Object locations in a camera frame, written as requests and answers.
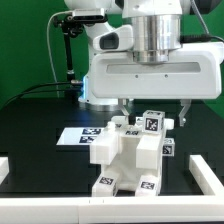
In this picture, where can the white U-shaped fixture wall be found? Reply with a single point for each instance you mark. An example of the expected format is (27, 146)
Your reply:
(206, 207)

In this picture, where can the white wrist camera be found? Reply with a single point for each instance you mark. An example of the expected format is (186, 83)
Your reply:
(119, 39)

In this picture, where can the white tag sheet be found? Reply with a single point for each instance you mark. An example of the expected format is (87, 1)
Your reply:
(78, 135)

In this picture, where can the black camera stand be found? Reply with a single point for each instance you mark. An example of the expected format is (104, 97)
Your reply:
(72, 27)

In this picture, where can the white chair back frame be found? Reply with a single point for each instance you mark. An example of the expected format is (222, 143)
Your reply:
(105, 147)

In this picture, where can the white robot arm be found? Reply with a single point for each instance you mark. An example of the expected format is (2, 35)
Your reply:
(136, 52)

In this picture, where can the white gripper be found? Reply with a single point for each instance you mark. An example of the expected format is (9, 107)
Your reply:
(192, 72)

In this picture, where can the grey camera on stand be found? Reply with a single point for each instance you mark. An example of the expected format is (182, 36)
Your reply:
(88, 15)

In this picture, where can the white chair seat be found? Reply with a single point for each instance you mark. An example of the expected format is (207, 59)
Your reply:
(141, 155)

